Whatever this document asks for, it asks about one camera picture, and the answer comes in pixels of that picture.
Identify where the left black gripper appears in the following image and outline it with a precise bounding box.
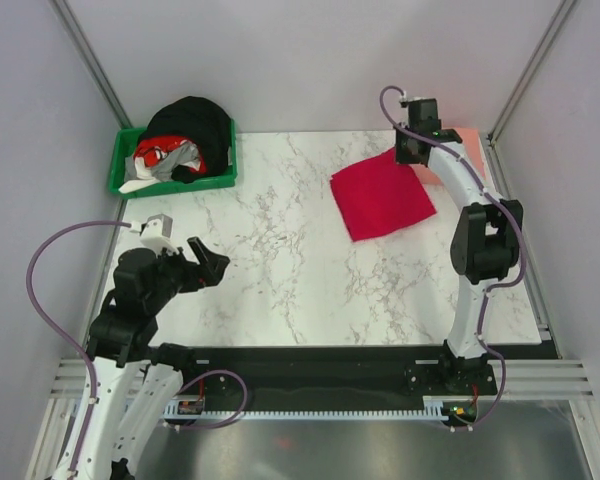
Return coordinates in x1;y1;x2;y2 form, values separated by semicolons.
146;236;229;313

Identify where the magenta t shirt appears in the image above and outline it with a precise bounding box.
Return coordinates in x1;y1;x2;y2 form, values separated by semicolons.
330;148;436;242

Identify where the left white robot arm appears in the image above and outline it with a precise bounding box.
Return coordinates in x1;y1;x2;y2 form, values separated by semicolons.
52;237;230;479

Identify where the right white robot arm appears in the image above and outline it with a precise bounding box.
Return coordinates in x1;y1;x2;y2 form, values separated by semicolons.
394;97;523;395

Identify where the folded salmon pink t shirt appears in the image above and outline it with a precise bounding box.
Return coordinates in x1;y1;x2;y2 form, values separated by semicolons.
413;127;487;186

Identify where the white garment in bin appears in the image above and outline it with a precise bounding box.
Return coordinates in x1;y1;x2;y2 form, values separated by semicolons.
118;156;159;194

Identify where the grey garment in bin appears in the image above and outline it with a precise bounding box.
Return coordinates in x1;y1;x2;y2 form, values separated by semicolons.
150;142;203;183

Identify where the red garment in bin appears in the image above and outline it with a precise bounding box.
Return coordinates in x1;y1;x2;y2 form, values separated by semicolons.
133;135;207;174

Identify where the black garment in bin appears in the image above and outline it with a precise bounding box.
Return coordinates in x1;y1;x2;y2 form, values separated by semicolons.
138;96;231;181

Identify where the green plastic bin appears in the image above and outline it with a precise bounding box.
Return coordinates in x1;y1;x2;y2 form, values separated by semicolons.
107;120;239;200

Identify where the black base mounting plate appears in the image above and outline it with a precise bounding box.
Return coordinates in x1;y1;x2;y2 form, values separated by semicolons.
141;341;499;414

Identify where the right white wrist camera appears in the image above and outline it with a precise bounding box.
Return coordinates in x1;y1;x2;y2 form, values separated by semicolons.
399;92;425;108

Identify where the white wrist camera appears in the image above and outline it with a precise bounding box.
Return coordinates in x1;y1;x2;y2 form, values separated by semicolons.
399;92;425;108
129;214;178;255

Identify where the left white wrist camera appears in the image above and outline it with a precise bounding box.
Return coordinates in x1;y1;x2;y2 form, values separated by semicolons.
129;214;178;255

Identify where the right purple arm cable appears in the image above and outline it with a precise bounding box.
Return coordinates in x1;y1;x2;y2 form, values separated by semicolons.
378;85;526;361

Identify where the light blue cable duct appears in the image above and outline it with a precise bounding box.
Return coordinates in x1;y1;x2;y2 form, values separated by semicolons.
162;399;449;422

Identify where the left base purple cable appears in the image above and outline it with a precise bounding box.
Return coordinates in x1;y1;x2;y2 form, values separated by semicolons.
162;368;249;432

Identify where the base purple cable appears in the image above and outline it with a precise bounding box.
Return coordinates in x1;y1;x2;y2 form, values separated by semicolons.
444;349;507;434
162;368;249;432

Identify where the left aluminium frame post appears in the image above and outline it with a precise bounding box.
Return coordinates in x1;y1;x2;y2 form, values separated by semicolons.
49;0;132;128

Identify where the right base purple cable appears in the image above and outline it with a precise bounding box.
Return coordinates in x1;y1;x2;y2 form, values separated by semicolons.
444;349;507;434

